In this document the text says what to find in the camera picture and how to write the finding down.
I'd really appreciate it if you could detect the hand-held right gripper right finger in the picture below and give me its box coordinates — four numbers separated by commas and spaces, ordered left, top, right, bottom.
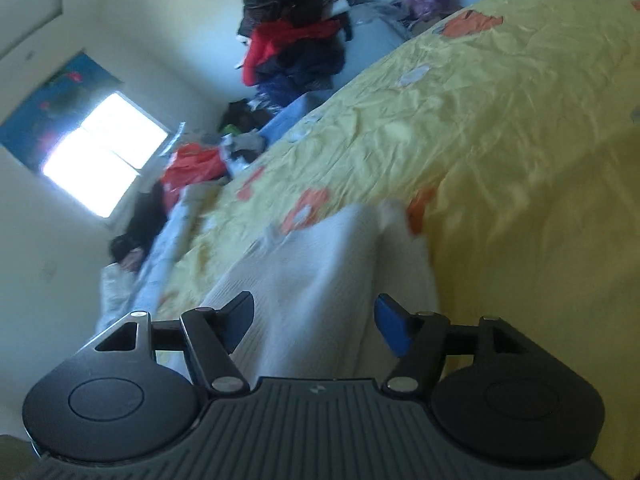
374, 293, 546, 394

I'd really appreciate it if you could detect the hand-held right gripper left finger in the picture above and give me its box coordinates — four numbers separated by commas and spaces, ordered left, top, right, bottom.
75, 290, 256, 395

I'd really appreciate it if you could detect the white knit sweater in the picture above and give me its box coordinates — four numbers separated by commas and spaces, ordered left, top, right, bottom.
198, 198, 441, 386

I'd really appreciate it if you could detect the pile of dark clothes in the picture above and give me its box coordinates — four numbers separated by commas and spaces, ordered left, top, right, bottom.
218, 0, 358, 133

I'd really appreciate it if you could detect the white printed blanket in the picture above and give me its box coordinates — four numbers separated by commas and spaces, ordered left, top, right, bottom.
97, 182, 226, 331

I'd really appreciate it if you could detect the black cloth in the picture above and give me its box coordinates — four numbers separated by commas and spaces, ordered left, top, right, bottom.
109, 180, 169, 267

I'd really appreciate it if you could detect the red plastic bag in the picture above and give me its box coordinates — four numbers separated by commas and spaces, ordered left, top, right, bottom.
161, 143, 227, 209

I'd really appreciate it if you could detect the white plastic bag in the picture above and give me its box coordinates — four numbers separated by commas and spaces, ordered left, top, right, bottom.
220, 130, 266, 167

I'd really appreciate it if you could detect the yellow printed bed sheet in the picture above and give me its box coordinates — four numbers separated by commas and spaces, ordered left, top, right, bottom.
155, 0, 640, 480

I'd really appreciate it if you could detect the blue knit cloth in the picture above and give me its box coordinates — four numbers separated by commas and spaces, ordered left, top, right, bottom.
260, 91, 331, 146

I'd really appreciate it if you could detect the window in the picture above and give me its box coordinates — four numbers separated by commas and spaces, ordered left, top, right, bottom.
41, 91, 169, 220

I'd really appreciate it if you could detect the red jacket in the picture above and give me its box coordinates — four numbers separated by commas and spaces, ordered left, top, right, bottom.
242, 19, 342, 86

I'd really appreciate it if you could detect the blue floral curtain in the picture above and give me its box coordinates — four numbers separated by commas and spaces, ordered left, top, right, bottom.
0, 53, 124, 171

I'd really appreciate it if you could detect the grey pillow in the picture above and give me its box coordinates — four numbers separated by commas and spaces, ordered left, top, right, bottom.
344, 2, 412, 81

